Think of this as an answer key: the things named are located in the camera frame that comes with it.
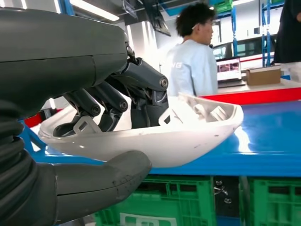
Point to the brown cardboard box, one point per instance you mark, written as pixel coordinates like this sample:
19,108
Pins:
263,76

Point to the red barrier belt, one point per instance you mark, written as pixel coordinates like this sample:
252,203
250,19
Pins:
259,95

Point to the black hanging monitor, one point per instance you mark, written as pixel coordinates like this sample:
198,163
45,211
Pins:
158,18

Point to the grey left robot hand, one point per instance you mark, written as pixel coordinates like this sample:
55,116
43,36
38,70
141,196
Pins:
59,56

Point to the grey laptop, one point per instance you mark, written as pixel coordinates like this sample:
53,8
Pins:
229,70

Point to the green plastic crate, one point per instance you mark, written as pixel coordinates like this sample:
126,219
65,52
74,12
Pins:
176,199
270,202

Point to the white desk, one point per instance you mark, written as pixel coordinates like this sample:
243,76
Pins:
259,88

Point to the blue metal shelf rack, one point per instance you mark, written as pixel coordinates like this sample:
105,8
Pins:
270,137

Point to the person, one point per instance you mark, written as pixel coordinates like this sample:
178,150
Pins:
288,34
192,65

